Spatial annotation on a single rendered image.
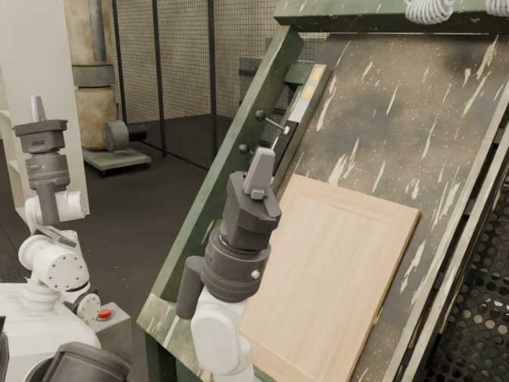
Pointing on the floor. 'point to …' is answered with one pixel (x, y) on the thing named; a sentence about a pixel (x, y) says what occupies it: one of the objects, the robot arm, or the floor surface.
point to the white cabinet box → (36, 87)
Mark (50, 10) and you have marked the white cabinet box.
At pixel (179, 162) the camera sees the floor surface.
